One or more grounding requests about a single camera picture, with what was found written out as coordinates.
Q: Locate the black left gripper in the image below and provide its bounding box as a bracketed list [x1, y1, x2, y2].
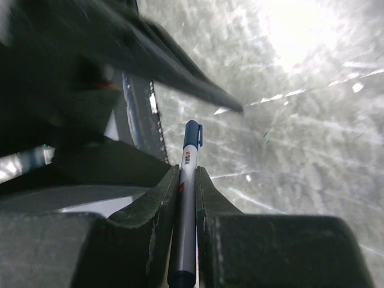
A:
[1, 1, 168, 192]

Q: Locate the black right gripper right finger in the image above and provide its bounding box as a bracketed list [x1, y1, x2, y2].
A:
[195, 167, 374, 287]

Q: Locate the blue marker cap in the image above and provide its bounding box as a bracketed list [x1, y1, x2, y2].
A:
[183, 120, 203, 149]

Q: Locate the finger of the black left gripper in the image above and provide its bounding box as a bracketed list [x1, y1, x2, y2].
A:
[83, 1, 244, 113]

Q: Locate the white marker pen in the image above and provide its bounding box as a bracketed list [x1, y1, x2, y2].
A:
[167, 145, 197, 287]

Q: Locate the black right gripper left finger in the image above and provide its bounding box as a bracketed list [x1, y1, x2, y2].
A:
[1, 166, 179, 287]

